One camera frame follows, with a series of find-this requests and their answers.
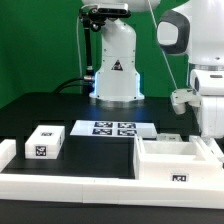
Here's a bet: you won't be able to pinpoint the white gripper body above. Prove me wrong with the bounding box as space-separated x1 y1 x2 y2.
199 96 224 138

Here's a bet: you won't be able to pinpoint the white cabinet door panel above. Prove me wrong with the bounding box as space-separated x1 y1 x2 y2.
189 135 224 164

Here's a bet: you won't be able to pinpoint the white cabinet body box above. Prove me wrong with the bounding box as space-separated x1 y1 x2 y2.
133 136 224 184

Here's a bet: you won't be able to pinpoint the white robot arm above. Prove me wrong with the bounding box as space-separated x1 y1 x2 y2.
82 0 224 138

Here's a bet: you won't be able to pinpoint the white cabinet top block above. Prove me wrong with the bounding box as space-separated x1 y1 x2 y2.
25 125 65 159

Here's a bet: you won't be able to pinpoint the white U-shaped border fence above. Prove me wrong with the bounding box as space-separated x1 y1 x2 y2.
0 139 224 210

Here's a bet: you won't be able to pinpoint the white marker base plate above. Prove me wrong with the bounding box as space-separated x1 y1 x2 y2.
71 120 157 139

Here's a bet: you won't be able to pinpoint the grey overhead camera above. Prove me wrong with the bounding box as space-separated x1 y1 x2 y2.
90 3 130 18

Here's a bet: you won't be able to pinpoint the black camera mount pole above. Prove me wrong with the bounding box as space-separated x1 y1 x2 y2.
78 5 107 78

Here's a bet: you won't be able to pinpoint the black cables at base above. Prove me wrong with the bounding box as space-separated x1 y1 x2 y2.
53 75 95 94

